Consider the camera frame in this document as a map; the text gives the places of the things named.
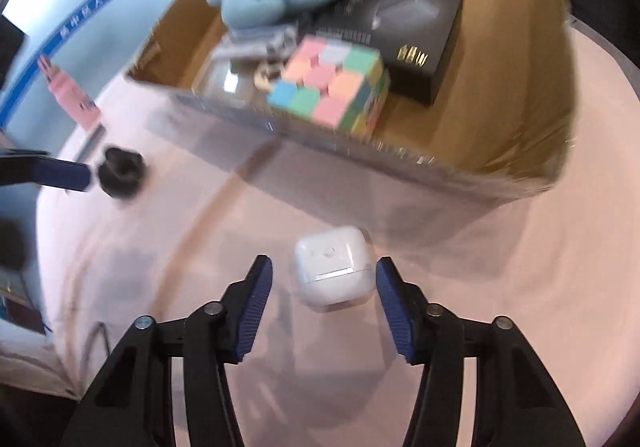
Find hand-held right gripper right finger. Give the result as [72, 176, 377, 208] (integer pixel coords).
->
[375, 256, 588, 447]

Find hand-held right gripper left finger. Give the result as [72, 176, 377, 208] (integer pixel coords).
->
[60, 254, 274, 447]

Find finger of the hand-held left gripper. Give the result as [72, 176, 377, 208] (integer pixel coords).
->
[0, 220, 40, 273]
[0, 150, 93, 192]

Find small black object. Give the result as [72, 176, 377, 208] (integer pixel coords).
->
[96, 146, 147, 199]

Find white earbuds case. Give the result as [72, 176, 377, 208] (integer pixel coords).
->
[294, 225, 376, 312]

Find clear plastic case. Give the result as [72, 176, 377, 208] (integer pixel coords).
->
[192, 24, 301, 108]

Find cardboard box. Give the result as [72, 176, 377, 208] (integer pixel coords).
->
[125, 0, 576, 200]

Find pastel puzzle cube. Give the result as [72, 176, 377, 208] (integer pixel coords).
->
[266, 34, 392, 138]

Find black product box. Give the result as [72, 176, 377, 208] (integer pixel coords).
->
[300, 0, 466, 107]

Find pink tablecloth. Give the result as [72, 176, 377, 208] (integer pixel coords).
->
[35, 22, 640, 447]

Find pink bottle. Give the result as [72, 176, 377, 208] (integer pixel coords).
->
[37, 54, 103, 130]

